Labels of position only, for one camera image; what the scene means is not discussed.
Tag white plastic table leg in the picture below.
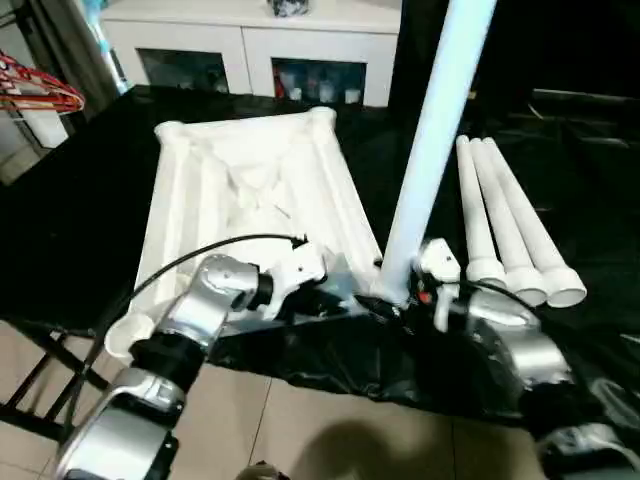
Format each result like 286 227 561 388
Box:
482 138 586 309
455 135 507 290
380 0 499 309
468 138 546 307

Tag white plastic table top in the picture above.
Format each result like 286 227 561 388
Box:
103 106 396 359

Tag black flat monitor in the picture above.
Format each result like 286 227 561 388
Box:
532 88 640 121

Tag large black box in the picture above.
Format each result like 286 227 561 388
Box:
394 0 536 121

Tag black plastic mat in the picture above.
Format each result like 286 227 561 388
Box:
0 84 640 441

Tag white cabinet with glass doors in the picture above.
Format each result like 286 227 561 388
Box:
99 7 404 109

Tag black tangled bundle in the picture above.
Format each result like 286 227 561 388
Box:
267 0 311 16

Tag small white box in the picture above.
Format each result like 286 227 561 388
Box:
22 107 69 149

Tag grey curtain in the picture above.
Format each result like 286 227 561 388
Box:
29 0 121 116

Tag black left wrist camera cable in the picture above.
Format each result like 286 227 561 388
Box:
59 232 307 441

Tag black folding table frame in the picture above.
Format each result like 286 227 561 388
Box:
0 319 111 436

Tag red wire hangers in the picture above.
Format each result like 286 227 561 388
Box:
0 49 85 116

